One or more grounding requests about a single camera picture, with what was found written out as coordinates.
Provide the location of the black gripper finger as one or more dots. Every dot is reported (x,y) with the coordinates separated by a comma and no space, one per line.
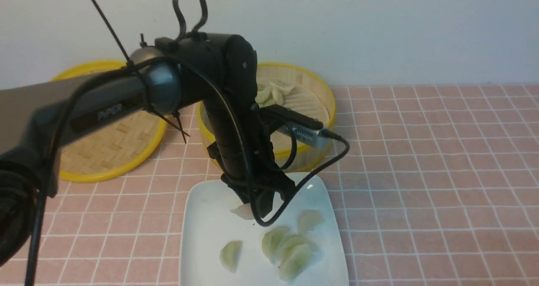
(264,203)

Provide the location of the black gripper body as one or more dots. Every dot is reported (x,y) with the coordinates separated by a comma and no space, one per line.
(244,152)

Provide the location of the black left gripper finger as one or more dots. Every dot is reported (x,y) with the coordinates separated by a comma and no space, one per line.
(246,207)

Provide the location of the pinkish white dumpling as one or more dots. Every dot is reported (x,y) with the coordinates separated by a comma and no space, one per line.
(243,216)

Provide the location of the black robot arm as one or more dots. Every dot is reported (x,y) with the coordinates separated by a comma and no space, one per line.
(219,70)

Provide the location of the green dumpling plate centre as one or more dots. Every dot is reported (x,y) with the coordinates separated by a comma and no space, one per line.
(272,240)

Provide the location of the green dumpling plate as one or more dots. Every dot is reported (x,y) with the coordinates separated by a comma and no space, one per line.
(229,255)
(272,240)
(289,243)
(298,259)

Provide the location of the pale dumpling plate far right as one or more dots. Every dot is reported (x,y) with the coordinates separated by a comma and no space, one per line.
(308,221)

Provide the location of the green dumpling plate middle right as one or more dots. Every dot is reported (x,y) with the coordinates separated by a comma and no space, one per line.
(289,243)

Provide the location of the white square plate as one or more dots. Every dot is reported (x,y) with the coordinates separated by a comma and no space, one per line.
(208,225)

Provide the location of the green dumpling plate left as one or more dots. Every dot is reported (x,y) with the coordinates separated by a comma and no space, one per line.
(229,255)

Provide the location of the green dumpling plate bottom right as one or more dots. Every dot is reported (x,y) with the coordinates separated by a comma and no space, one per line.
(298,259)

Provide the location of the dumpling in steamer upper left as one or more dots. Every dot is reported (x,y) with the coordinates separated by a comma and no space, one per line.
(263,94)

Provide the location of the dumpling in steamer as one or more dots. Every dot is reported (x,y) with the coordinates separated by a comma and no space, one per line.
(277,96)
(284,87)
(263,94)

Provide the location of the dumpling in steamer centre right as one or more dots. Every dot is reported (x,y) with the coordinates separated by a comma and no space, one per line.
(277,96)

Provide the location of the dumpling in steamer top right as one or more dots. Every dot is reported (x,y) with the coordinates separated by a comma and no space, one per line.
(284,87)

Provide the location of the bamboo steamer basket yellow rim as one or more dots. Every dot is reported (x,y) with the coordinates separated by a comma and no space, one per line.
(310,96)

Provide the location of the bamboo steamer lid yellow rim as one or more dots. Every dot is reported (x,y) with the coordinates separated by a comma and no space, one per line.
(114,150)

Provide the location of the pink grid tablecloth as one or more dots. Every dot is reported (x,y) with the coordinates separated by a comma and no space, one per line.
(440,188)

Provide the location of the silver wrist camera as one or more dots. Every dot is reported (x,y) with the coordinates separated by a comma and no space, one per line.
(291,123)

